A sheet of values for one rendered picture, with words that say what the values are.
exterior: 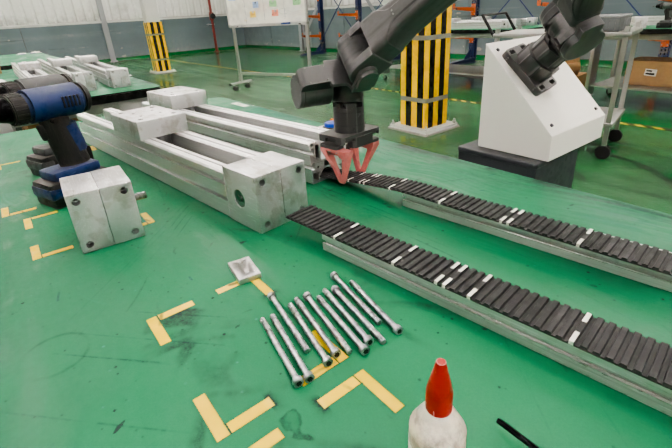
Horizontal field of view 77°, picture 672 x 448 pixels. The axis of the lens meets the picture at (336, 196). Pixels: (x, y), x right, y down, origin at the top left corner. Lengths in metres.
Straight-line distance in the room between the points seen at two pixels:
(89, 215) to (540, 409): 0.62
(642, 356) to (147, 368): 0.45
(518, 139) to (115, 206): 0.80
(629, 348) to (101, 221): 0.67
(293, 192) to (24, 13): 15.21
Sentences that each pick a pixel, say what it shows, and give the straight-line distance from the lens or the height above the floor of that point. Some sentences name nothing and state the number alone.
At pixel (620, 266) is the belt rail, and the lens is 0.62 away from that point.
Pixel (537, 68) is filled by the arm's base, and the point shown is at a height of 0.96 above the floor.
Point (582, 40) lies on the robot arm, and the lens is 0.95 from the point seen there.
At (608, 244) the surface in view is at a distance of 0.62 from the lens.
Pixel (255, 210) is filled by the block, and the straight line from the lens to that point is 0.67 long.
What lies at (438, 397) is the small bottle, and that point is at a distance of 0.29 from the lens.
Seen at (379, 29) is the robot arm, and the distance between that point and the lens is 0.68.
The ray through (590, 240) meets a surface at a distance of 0.62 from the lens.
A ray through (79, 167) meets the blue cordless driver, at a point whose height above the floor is 0.84.
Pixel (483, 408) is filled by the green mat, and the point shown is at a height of 0.78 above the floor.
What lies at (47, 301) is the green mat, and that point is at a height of 0.78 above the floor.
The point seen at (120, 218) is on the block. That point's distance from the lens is 0.74.
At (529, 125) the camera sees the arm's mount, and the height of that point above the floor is 0.85.
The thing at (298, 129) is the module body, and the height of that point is 0.86.
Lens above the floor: 1.09
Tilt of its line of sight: 24 degrees down
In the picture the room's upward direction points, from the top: 4 degrees counter-clockwise
